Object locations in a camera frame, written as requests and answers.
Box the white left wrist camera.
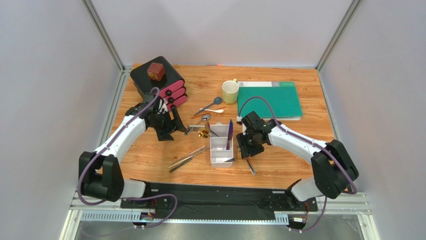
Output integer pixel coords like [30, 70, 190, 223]
[157, 98, 169, 114]

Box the green notebook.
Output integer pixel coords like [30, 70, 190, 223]
[237, 81, 303, 120]

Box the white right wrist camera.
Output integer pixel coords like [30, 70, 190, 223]
[236, 116, 247, 133]

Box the white compartment organizer box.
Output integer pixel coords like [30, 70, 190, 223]
[209, 124, 235, 169]

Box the black pink drawer box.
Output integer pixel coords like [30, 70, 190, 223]
[130, 56, 188, 110]

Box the red brown cube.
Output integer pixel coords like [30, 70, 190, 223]
[146, 62, 165, 82]

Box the silver utensil in organizer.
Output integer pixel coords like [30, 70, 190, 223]
[224, 157, 236, 163]

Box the silver fork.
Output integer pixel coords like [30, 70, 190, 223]
[237, 143, 257, 176]

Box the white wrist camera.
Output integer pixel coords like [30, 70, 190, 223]
[236, 116, 247, 133]
[157, 98, 169, 114]

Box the pale yellow mug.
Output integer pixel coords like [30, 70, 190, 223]
[221, 78, 240, 105]

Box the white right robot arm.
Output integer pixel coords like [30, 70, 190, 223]
[236, 111, 359, 202]

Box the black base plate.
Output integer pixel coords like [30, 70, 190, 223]
[120, 182, 319, 221]

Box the white ceramic spoon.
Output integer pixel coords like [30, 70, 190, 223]
[204, 109, 225, 114]

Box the silver metal spoon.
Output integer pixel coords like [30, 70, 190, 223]
[185, 113, 211, 135]

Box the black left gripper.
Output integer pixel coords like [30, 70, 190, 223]
[150, 107, 188, 141]

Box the gold spoon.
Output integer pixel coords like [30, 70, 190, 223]
[197, 129, 210, 139]

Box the blue grey plastic spoon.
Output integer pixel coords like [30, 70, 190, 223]
[193, 96, 223, 117]

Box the iridescent purple spoon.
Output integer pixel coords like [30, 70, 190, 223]
[204, 121, 219, 137]

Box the iridescent purple knife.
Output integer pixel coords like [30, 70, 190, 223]
[226, 119, 234, 150]

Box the white handled ladle spoon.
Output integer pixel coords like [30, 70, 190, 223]
[188, 121, 223, 128]

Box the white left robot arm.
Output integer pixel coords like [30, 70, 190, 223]
[77, 87, 188, 206]

